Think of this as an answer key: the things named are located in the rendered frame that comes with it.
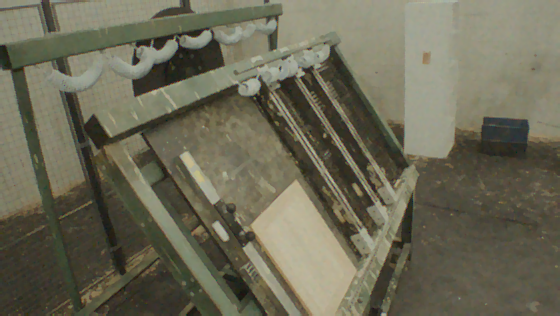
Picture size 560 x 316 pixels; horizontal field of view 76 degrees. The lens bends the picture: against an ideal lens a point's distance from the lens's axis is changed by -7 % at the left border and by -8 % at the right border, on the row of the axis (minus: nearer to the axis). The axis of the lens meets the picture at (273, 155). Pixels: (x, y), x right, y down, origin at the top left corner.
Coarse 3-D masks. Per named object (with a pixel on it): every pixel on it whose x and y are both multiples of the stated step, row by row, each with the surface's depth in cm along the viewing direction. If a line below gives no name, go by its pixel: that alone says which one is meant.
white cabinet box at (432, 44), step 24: (456, 0) 461; (408, 24) 478; (432, 24) 461; (456, 24) 496; (408, 48) 489; (432, 48) 472; (456, 48) 507; (408, 72) 501; (432, 72) 483; (456, 72) 519; (408, 96) 513; (432, 96) 494; (456, 96) 531; (408, 120) 525; (432, 120) 506; (408, 144) 538; (432, 144) 518
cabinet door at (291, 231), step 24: (288, 192) 182; (264, 216) 164; (288, 216) 175; (312, 216) 187; (264, 240) 158; (288, 240) 168; (312, 240) 180; (336, 240) 193; (288, 264) 161; (312, 264) 173; (336, 264) 185; (312, 288) 166; (336, 288) 177; (312, 312) 159
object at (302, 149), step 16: (288, 64) 189; (272, 96) 197; (272, 112) 199; (288, 112) 201; (288, 128) 198; (304, 144) 199; (304, 160) 201; (320, 176) 200; (336, 192) 203; (336, 208) 203; (352, 224) 202; (352, 240) 205; (368, 240) 204
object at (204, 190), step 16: (176, 160) 144; (192, 160) 146; (192, 176) 143; (208, 192) 145; (208, 208) 146; (224, 224) 145; (240, 256) 147; (256, 256) 148; (272, 288) 147; (288, 304) 149
